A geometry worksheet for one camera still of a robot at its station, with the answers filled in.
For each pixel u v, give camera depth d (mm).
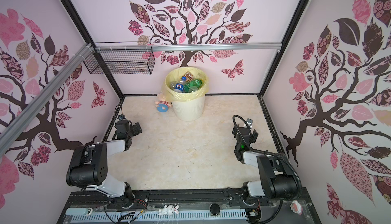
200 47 929
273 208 720
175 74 972
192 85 931
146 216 697
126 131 742
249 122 773
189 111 951
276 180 432
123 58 947
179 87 888
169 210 683
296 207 674
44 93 619
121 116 825
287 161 422
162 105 1065
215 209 629
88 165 461
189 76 969
